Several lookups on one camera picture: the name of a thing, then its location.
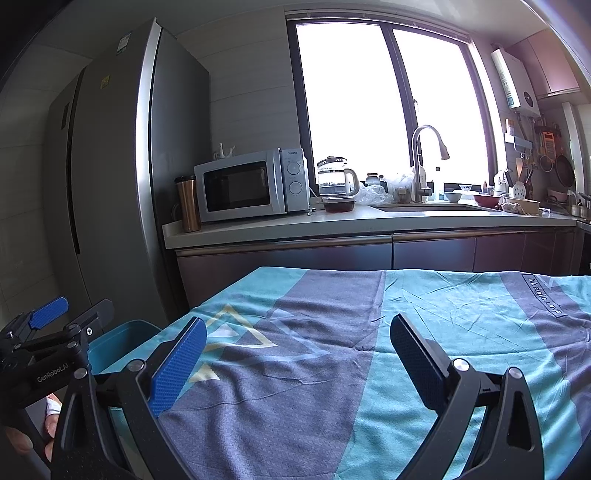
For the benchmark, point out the person's left hand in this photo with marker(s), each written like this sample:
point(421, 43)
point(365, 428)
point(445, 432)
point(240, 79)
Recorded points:
point(23, 437)

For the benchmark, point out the white microwave oven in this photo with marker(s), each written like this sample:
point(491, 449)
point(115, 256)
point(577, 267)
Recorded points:
point(266, 183)

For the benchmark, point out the teal patterned tablecloth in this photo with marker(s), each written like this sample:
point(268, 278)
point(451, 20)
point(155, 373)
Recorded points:
point(299, 378)

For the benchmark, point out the glass electric kettle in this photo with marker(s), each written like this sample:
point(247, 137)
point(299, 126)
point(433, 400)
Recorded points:
point(336, 181)

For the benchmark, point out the dark base cabinets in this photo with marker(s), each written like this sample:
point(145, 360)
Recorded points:
point(551, 251)

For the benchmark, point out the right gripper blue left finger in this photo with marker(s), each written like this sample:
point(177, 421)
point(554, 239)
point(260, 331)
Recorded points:
point(171, 364)

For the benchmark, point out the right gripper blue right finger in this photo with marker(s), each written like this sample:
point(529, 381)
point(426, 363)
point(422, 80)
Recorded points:
point(425, 361)

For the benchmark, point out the black frying pan hanging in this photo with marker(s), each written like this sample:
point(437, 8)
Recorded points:
point(565, 172)

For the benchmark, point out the pink wall cabinet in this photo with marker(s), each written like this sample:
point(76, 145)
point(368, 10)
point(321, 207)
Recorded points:
point(546, 63)

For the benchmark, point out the red bowl on counter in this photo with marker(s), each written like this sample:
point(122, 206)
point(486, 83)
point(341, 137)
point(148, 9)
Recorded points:
point(486, 201)

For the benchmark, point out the window with dark frame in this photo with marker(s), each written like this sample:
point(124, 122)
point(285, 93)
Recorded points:
point(385, 95)

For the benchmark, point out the silver refrigerator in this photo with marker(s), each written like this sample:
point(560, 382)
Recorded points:
point(116, 139)

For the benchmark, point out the teal plastic trash bin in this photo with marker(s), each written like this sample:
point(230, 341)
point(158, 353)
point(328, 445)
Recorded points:
point(118, 342)

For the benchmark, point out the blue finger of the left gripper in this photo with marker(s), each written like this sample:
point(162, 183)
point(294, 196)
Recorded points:
point(96, 318)
point(48, 313)

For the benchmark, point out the dark red food container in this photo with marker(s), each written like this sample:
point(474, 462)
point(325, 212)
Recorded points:
point(340, 205)

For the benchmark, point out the white water heater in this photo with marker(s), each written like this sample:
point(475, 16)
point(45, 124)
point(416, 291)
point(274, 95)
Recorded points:
point(516, 83)

